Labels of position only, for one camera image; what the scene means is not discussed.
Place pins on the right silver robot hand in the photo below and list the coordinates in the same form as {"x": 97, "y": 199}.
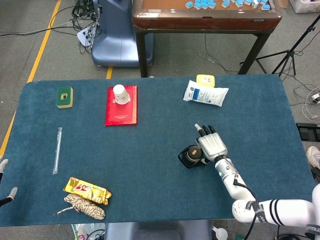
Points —
{"x": 212, "y": 145}

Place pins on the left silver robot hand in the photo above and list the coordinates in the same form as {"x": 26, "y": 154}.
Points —
{"x": 12, "y": 193}

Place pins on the black round lid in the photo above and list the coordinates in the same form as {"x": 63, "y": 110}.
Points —
{"x": 193, "y": 152}

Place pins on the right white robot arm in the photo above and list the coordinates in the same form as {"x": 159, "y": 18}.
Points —
{"x": 282, "y": 210}

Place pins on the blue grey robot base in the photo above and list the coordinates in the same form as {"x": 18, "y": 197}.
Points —
{"x": 117, "y": 37}

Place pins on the teal blue cloth-covered table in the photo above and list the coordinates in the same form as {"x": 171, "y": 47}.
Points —
{"x": 137, "y": 155}

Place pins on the white blue plastic pouch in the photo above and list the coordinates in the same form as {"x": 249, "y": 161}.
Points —
{"x": 205, "y": 94}

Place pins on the clear wrapped straw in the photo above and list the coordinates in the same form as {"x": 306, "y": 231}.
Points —
{"x": 57, "y": 150}

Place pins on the yellow flat box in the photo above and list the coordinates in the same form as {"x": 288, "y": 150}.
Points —
{"x": 205, "y": 79}

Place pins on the gold snack packet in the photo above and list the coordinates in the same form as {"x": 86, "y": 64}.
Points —
{"x": 86, "y": 191}

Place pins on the clear plastic scoop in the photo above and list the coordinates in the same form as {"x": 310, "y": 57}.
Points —
{"x": 220, "y": 233}

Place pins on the red booklet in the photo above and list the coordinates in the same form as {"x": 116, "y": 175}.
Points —
{"x": 121, "y": 116}

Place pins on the black foot pedal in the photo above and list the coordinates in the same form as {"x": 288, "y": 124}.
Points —
{"x": 308, "y": 131}

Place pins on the white sneaker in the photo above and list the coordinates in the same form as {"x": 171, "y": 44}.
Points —
{"x": 314, "y": 157}

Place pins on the white paper cup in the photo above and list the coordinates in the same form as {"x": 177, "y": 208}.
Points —
{"x": 121, "y": 96}

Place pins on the green yellow sponge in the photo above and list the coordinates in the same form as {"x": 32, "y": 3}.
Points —
{"x": 64, "y": 97}

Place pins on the black tripod stand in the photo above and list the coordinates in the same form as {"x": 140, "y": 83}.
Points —
{"x": 288, "y": 56}

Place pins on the brown mahjong table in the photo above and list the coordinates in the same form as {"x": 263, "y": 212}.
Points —
{"x": 205, "y": 22}

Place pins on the blue mahjong tile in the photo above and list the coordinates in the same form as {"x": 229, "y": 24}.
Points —
{"x": 189, "y": 4}

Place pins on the white mahjong tile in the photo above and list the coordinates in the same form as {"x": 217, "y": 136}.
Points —
{"x": 255, "y": 3}

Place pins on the cardboard box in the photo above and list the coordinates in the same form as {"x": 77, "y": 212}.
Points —
{"x": 282, "y": 3}

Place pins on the white power strip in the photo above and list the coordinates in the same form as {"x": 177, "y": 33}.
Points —
{"x": 85, "y": 36}

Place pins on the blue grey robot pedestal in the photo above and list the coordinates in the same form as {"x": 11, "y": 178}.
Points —
{"x": 155, "y": 231}

